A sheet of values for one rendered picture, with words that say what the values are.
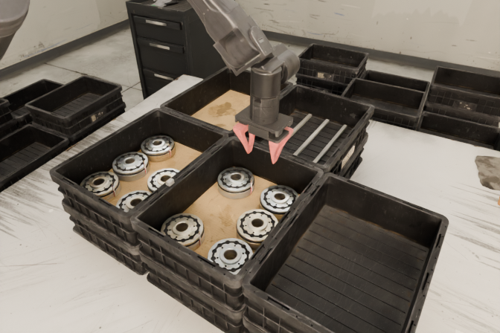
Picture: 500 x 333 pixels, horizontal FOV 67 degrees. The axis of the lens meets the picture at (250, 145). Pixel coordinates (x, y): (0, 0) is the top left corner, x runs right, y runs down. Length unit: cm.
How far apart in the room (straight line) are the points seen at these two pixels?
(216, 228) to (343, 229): 32
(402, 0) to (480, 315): 324
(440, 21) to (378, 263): 326
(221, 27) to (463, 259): 89
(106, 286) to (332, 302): 57
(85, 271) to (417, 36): 356
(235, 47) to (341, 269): 54
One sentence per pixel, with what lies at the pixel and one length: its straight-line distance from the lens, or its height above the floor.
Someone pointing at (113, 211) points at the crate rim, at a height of 93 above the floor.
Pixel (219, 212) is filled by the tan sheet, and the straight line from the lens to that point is 101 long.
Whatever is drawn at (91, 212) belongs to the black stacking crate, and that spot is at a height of 85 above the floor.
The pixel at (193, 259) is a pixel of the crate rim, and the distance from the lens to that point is 80.
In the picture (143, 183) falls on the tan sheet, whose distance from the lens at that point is 114.
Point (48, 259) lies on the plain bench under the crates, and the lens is 121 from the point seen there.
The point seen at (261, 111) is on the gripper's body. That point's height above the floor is 119.
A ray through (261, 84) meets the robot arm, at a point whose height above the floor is 124.
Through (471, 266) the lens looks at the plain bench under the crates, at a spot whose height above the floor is 70.
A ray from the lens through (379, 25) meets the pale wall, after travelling 409.
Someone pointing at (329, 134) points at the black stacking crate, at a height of 83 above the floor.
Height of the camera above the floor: 155
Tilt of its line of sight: 36 degrees down
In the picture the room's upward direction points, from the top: straight up
